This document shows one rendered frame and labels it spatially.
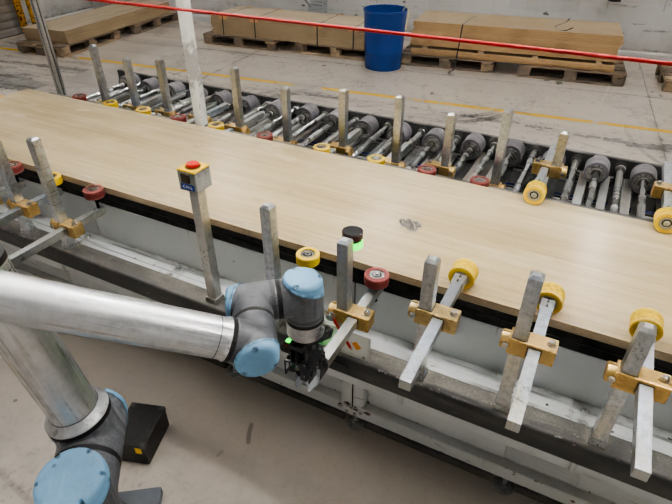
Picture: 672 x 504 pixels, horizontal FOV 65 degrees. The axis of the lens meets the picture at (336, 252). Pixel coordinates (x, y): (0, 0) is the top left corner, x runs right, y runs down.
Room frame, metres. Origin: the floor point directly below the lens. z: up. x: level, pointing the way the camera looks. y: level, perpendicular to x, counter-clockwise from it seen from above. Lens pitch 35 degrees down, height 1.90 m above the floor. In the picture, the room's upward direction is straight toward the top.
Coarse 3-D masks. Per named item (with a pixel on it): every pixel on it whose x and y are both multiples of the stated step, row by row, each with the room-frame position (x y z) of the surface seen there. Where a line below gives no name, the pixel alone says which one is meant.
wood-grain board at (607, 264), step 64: (0, 128) 2.55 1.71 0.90; (64, 128) 2.55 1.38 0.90; (128, 128) 2.55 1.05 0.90; (192, 128) 2.55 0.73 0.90; (128, 192) 1.87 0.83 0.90; (256, 192) 1.87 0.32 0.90; (320, 192) 1.87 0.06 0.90; (384, 192) 1.87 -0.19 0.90; (448, 192) 1.87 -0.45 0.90; (320, 256) 1.45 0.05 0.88; (384, 256) 1.42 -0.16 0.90; (448, 256) 1.42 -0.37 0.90; (512, 256) 1.42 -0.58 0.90; (576, 256) 1.42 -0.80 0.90; (640, 256) 1.42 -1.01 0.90; (576, 320) 1.11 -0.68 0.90
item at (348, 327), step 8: (368, 288) 1.30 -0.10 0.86; (368, 296) 1.26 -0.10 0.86; (376, 296) 1.28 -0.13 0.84; (360, 304) 1.22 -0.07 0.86; (368, 304) 1.23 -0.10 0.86; (352, 320) 1.15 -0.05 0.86; (344, 328) 1.12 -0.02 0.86; (352, 328) 1.13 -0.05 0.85; (336, 336) 1.08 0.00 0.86; (344, 336) 1.08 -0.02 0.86; (328, 344) 1.05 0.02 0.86; (336, 344) 1.05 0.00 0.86; (344, 344) 1.08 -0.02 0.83; (328, 352) 1.02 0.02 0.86; (336, 352) 1.04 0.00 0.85; (328, 360) 0.99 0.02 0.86
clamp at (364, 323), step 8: (336, 304) 1.21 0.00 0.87; (352, 304) 1.21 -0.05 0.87; (336, 312) 1.19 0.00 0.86; (344, 312) 1.18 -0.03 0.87; (352, 312) 1.18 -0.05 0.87; (360, 312) 1.18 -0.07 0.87; (336, 320) 1.19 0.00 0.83; (344, 320) 1.17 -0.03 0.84; (360, 320) 1.15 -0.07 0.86; (368, 320) 1.14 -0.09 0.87; (360, 328) 1.15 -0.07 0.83; (368, 328) 1.14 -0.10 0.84
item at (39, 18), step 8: (32, 0) 3.33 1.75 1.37; (32, 8) 3.34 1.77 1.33; (40, 8) 3.35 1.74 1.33; (40, 16) 3.35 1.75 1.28; (40, 24) 3.32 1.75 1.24; (40, 32) 3.34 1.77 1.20; (48, 32) 3.36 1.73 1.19; (48, 40) 3.35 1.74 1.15; (48, 48) 3.33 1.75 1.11; (48, 56) 3.34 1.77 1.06; (56, 64) 3.35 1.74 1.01; (56, 72) 3.33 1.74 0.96; (56, 80) 3.33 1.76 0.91; (56, 88) 3.34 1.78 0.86; (64, 88) 3.35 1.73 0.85
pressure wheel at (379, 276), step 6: (366, 270) 1.33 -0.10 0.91; (372, 270) 1.34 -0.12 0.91; (378, 270) 1.34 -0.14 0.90; (384, 270) 1.33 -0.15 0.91; (366, 276) 1.30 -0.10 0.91; (372, 276) 1.31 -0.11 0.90; (378, 276) 1.31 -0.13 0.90; (384, 276) 1.30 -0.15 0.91; (366, 282) 1.29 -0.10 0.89; (372, 282) 1.28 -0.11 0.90; (378, 282) 1.28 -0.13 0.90; (384, 282) 1.28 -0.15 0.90; (372, 288) 1.28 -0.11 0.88; (378, 288) 1.28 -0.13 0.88; (384, 288) 1.28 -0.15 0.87
